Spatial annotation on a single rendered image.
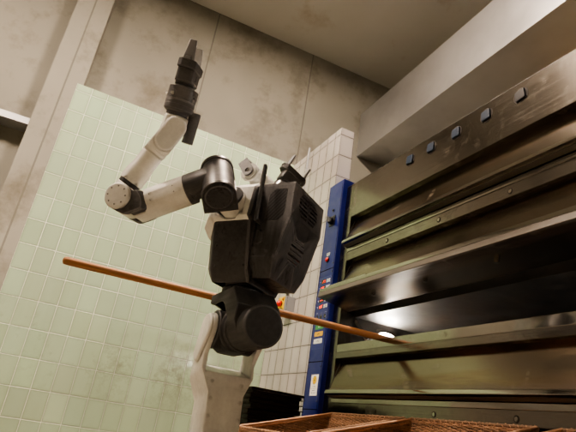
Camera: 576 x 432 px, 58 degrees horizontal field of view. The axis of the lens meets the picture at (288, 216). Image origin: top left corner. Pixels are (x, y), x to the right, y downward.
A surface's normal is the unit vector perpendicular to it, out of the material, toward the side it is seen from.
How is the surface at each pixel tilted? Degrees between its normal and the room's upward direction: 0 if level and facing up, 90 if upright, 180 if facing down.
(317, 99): 90
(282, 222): 90
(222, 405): 80
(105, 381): 90
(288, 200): 90
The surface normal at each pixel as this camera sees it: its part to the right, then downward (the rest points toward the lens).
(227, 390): 0.48, -0.43
